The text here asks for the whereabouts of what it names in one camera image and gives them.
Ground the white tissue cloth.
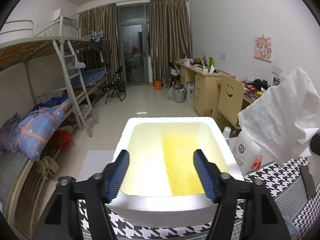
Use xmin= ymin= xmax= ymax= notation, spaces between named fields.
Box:
xmin=238 ymin=67 xmax=319 ymax=165

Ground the black smartphone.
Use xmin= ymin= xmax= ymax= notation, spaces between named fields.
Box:
xmin=299 ymin=165 xmax=317 ymax=200

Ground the houndstooth table runner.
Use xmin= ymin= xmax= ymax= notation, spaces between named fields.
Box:
xmin=77 ymin=155 xmax=320 ymax=240

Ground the white paper bag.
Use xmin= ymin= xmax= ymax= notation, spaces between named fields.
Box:
xmin=232 ymin=130 xmax=262 ymax=176

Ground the blue orange plaid quilt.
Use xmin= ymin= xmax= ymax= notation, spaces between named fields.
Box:
xmin=1 ymin=96 xmax=72 ymax=161

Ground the wooden smiley chair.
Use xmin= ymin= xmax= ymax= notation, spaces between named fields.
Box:
xmin=216 ymin=75 xmax=245 ymax=131

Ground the white styrofoam box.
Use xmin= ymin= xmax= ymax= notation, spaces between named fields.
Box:
xmin=108 ymin=117 xmax=243 ymax=228

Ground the light wooden desk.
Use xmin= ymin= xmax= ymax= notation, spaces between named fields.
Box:
xmin=174 ymin=60 xmax=258 ymax=117

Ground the white carton box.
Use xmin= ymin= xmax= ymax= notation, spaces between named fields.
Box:
xmin=187 ymin=82 xmax=194 ymax=101

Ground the grey trash bin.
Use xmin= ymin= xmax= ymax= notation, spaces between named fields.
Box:
xmin=172 ymin=88 xmax=185 ymax=103

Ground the black folding chair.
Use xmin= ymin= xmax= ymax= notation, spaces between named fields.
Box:
xmin=105 ymin=66 xmax=126 ymax=103

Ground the white metal bunk bed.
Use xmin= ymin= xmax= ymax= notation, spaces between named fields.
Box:
xmin=1 ymin=16 xmax=107 ymax=137

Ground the orange bucket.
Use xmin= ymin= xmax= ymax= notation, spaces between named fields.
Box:
xmin=154 ymin=80 xmax=162 ymax=90

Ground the right brown curtain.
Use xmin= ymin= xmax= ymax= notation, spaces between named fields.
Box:
xmin=150 ymin=0 xmax=193 ymax=81

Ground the brown curtain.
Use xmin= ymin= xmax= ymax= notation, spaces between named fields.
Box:
xmin=79 ymin=3 xmax=120 ymax=83
xmin=150 ymin=0 xmax=193 ymax=81

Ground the left brown curtain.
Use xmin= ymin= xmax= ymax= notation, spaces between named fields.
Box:
xmin=79 ymin=3 xmax=120 ymax=83

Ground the white air conditioner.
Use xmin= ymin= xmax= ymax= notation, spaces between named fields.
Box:
xmin=53 ymin=8 xmax=75 ymax=22

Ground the glass balcony door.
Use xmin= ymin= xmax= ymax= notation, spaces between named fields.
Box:
xmin=117 ymin=3 xmax=150 ymax=86

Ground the anime girl wall poster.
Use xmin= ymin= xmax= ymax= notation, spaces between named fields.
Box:
xmin=254 ymin=35 xmax=272 ymax=62

